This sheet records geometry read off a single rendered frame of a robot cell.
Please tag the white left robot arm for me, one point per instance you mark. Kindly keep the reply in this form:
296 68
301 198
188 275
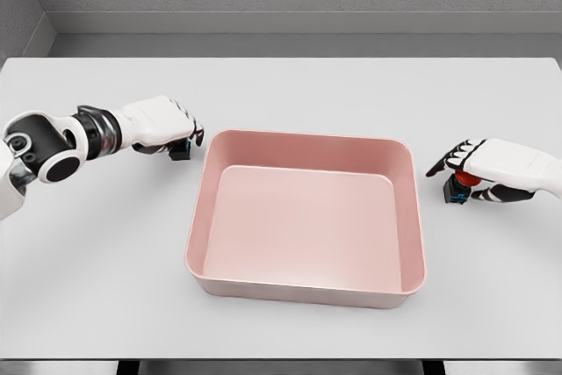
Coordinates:
52 146

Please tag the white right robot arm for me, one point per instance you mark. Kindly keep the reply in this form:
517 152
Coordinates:
549 173

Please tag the black blue industrial switch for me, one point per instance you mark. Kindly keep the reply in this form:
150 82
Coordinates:
181 150

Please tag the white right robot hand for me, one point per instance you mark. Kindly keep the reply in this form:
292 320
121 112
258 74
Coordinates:
496 162

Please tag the pink rectangular basket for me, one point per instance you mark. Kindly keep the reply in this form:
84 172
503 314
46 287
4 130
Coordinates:
307 217

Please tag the red button industrial switch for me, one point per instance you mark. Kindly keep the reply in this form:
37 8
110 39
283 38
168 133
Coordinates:
458 187

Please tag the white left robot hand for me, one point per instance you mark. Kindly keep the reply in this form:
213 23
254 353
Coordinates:
159 122

